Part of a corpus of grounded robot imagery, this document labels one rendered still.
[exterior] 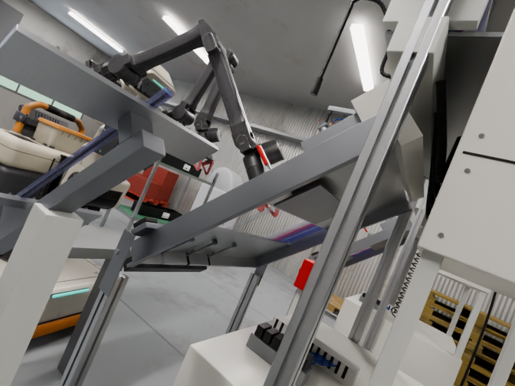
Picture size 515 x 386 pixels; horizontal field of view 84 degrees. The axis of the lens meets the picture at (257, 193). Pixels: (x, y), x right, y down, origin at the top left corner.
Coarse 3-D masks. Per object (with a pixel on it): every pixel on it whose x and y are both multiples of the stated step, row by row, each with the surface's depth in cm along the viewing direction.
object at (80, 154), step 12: (156, 96) 43; (168, 96) 43; (108, 132) 47; (96, 144) 49; (72, 156) 51; (84, 156) 51; (60, 168) 53; (36, 180) 56; (48, 180) 55; (24, 192) 57
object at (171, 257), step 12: (168, 252) 89; (180, 252) 94; (168, 264) 89; (180, 264) 93; (192, 264) 97; (204, 264) 102; (216, 264) 108; (228, 264) 115; (240, 264) 122; (252, 264) 131
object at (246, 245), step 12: (216, 228) 83; (228, 228) 89; (192, 240) 83; (204, 240) 90; (216, 240) 92; (228, 240) 97; (240, 240) 101; (252, 240) 105; (264, 240) 110; (276, 240) 117; (204, 252) 102; (228, 252) 111; (240, 252) 116; (252, 252) 122; (264, 252) 128
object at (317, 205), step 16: (336, 176) 71; (384, 176) 80; (400, 176) 84; (304, 192) 65; (320, 192) 67; (336, 192) 82; (384, 192) 94; (400, 192) 99; (288, 208) 72; (304, 208) 75; (320, 208) 79; (336, 208) 83; (320, 224) 110
